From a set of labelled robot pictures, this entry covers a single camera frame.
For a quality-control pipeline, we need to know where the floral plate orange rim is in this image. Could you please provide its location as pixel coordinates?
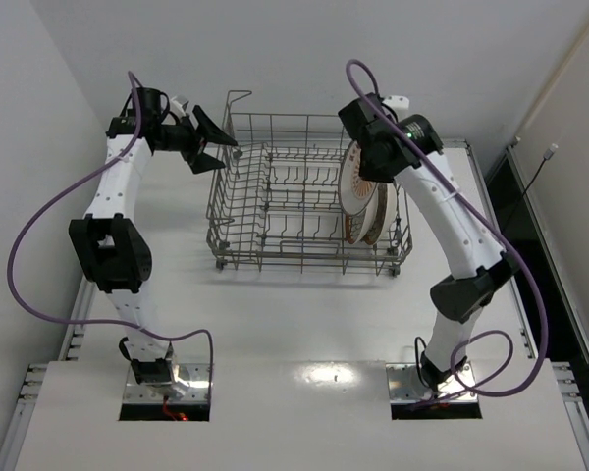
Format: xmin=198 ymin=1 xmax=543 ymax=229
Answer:
xmin=345 ymin=211 xmax=374 ymax=244
xmin=363 ymin=183 xmax=398 ymax=245

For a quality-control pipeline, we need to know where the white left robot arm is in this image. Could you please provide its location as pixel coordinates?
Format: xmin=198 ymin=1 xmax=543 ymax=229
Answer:
xmin=69 ymin=98 xmax=237 ymax=394

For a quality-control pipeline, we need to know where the grey wire dish rack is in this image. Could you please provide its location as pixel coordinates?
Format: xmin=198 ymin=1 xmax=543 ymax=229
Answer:
xmin=206 ymin=90 xmax=412 ymax=276

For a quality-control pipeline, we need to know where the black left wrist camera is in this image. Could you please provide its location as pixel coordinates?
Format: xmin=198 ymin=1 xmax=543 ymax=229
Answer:
xmin=127 ymin=86 xmax=170 ymax=124

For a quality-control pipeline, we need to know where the metal base plate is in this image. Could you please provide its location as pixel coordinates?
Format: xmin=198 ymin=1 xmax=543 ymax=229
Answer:
xmin=123 ymin=363 xmax=211 ymax=405
xmin=386 ymin=363 xmax=478 ymax=405

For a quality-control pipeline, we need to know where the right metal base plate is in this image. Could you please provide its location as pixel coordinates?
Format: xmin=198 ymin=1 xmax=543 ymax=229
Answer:
xmin=386 ymin=363 xmax=478 ymax=405

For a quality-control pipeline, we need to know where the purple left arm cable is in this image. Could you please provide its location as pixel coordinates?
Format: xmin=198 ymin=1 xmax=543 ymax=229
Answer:
xmin=6 ymin=71 xmax=215 ymax=404

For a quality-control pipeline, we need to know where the floral plate orange rim front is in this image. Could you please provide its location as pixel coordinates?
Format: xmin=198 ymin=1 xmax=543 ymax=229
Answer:
xmin=345 ymin=211 xmax=374 ymax=244

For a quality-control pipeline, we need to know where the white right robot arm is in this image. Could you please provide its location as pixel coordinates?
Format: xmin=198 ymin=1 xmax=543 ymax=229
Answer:
xmin=338 ymin=93 xmax=517 ymax=390

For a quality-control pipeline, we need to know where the orange sunburst glass plate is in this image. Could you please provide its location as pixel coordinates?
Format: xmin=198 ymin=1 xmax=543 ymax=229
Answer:
xmin=338 ymin=140 xmax=378 ymax=216

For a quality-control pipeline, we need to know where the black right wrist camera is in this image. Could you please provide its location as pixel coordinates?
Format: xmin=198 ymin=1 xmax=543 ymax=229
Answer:
xmin=398 ymin=114 xmax=444 ymax=155

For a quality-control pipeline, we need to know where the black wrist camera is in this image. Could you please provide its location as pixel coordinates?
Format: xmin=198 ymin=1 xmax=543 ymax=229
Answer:
xmin=398 ymin=114 xmax=444 ymax=155
xmin=127 ymin=86 xmax=170 ymax=124

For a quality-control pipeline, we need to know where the black cable with grey plug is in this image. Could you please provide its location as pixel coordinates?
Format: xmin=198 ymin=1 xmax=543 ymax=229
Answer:
xmin=500 ymin=142 xmax=560 ymax=232

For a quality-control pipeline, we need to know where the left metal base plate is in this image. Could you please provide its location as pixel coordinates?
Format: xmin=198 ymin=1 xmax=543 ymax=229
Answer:
xmin=123 ymin=363 xmax=211 ymax=405

